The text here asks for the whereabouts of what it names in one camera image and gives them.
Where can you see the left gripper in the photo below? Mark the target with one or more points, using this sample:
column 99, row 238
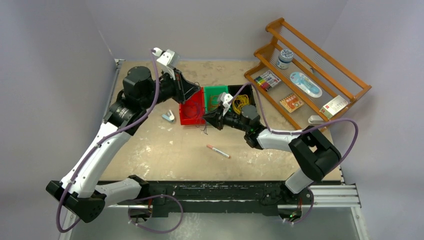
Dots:
column 183, row 88

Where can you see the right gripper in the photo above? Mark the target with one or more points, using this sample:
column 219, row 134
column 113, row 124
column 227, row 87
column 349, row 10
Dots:
column 216, row 119

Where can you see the red plastic bin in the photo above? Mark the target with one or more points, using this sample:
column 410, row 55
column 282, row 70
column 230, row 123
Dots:
column 192, row 111

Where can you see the green plastic bin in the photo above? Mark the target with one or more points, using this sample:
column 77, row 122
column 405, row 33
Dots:
column 211, row 96

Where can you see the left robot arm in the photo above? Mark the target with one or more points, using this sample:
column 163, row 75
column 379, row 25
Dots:
column 79, row 191

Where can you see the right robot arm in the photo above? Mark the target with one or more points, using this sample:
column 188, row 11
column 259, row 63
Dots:
column 314, row 153

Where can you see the orange white marker pen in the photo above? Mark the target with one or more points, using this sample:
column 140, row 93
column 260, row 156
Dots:
column 218, row 151

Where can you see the marker pen pack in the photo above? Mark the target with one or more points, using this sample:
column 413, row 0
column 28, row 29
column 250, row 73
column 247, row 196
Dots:
column 267, row 80

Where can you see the orange spiral notebook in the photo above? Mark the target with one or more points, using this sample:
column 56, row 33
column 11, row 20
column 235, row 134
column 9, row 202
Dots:
column 291, row 102

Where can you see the white round jar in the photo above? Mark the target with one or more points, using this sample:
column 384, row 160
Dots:
column 285, row 58

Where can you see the blue blister pack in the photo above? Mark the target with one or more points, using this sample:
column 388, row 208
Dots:
column 303, row 82

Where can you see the white stapler on shelf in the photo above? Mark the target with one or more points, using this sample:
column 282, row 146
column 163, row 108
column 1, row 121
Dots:
column 315, row 120

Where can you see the wooden shelf rack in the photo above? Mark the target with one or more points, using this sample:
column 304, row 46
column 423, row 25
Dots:
column 330, row 75

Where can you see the white red box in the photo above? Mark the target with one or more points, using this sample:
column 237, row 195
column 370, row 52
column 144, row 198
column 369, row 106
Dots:
column 334, row 106

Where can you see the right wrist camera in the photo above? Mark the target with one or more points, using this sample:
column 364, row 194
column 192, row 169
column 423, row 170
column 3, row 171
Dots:
column 225, row 100

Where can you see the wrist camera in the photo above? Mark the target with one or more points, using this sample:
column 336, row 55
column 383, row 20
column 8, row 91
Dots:
column 225, row 100
column 167, row 59

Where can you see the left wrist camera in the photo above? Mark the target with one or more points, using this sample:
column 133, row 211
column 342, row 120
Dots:
column 167, row 59

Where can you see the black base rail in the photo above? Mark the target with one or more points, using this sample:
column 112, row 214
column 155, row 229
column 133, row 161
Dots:
column 268, row 198

